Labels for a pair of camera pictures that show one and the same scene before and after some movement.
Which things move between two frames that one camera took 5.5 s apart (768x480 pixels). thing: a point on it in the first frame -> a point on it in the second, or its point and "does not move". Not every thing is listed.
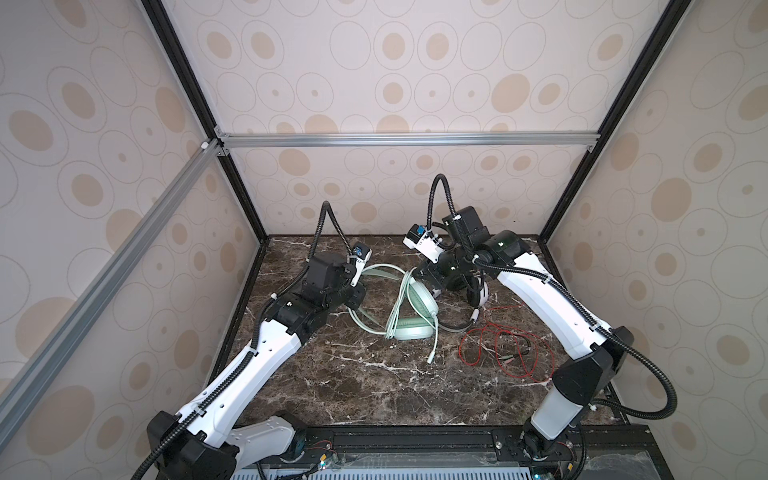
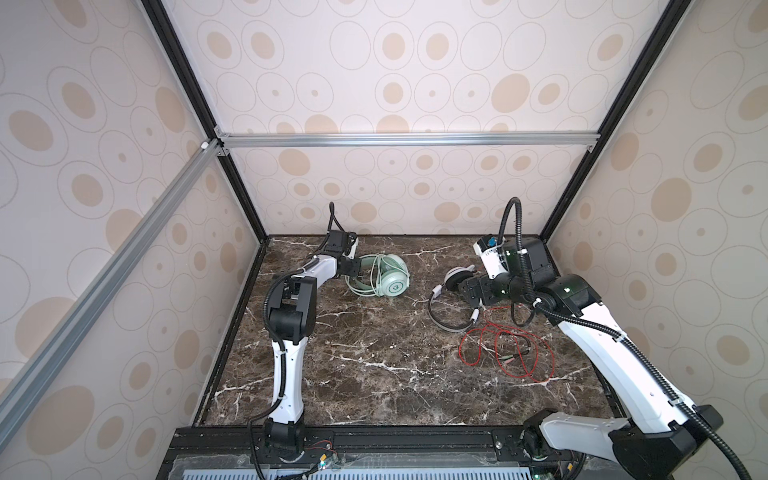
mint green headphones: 424,306 -> 384,275
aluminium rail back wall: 407,140 does not move
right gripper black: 436,279 -> 483,282
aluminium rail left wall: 23,387 does not move
